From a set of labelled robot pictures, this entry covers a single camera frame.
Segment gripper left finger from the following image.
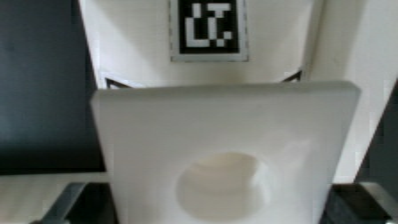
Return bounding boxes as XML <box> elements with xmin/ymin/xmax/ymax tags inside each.
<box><xmin>33</xmin><ymin>182</ymin><xmax>115</xmax><ymax>224</ymax></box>

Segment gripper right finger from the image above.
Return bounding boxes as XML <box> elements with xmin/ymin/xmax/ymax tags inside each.
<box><xmin>328</xmin><ymin>182</ymin><xmax>398</xmax><ymax>224</ymax></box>

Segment white lamp base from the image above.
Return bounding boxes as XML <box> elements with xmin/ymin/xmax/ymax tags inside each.
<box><xmin>77</xmin><ymin>0</ymin><xmax>363</xmax><ymax>224</ymax></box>

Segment white U-shaped fence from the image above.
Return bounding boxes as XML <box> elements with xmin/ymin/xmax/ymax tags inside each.
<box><xmin>0</xmin><ymin>0</ymin><xmax>398</xmax><ymax>224</ymax></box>

